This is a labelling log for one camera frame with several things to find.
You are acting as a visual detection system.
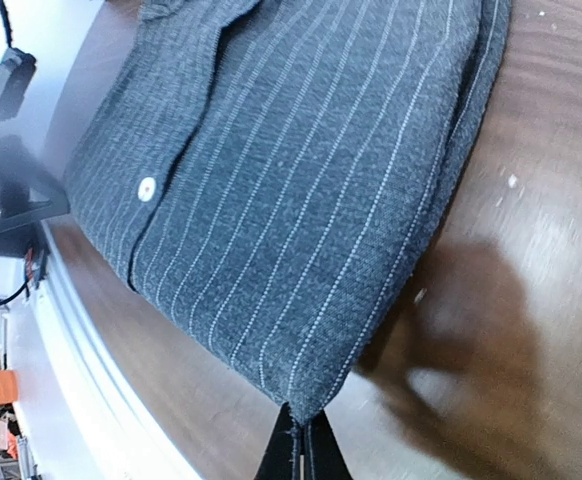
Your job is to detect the aluminium front rail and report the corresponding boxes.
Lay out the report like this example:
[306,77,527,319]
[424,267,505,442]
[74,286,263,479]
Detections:
[7,226,199,479]

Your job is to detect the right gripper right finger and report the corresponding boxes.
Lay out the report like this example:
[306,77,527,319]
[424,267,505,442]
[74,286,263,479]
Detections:
[303,410,352,480]

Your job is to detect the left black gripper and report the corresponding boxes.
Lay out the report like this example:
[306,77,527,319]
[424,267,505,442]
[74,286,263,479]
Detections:
[0,135,70,258]

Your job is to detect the black pinstriped long sleeve shirt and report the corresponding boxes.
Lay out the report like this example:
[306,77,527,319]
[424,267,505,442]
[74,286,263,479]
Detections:
[65,0,511,424]

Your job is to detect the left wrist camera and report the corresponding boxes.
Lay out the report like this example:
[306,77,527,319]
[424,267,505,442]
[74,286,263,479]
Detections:
[0,48,37,123]

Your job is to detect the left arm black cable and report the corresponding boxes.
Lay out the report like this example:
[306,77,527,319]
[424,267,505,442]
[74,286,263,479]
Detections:
[0,0,17,51]

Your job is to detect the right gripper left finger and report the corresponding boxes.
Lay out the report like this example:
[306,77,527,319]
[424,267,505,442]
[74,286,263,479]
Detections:
[254,403,301,480]

